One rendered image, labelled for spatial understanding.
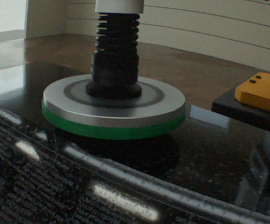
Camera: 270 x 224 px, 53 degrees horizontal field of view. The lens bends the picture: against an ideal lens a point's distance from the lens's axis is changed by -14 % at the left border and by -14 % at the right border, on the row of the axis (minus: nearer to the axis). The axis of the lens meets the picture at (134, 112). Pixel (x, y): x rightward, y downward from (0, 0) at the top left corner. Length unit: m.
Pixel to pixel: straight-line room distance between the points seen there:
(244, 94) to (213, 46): 5.92
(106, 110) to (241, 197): 0.20
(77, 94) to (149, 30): 7.19
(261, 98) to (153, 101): 0.59
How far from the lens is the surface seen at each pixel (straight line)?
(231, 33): 6.72
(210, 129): 0.52
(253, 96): 0.98
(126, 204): 0.36
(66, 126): 0.39
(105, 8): 0.42
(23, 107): 0.57
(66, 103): 0.41
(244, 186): 0.37
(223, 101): 0.97
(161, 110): 0.40
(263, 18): 6.55
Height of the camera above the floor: 1.02
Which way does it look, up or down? 20 degrees down
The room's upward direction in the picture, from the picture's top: 4 degrees clockwise
